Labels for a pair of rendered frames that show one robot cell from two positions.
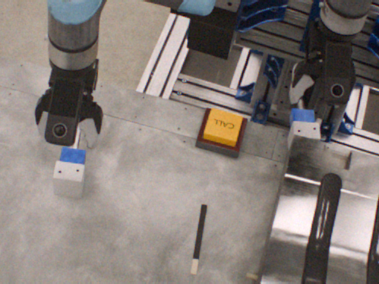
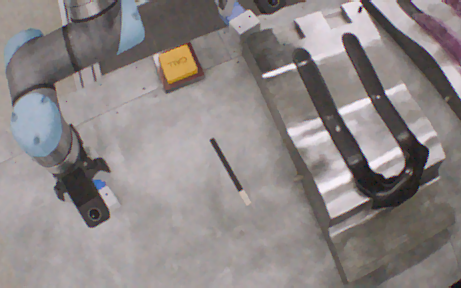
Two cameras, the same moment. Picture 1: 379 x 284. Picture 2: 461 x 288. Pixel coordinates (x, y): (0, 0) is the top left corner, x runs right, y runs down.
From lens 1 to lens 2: 0.56 m
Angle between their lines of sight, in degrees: 23
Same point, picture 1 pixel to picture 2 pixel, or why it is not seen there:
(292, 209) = (290, 102)
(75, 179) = (111, 203)
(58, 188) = not seen: hidden behind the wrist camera
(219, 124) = (173, 65)
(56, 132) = (93, 217)
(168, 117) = (129, 85)
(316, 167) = (281, 53)
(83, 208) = (129, 213)
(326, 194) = (304, 69)
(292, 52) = not seen: outside the picture
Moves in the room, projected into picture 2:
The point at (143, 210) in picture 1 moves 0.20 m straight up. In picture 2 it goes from (171, 180) to (159, 153)
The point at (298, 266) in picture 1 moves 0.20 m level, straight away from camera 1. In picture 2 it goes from (334, 154) to (306, 48)
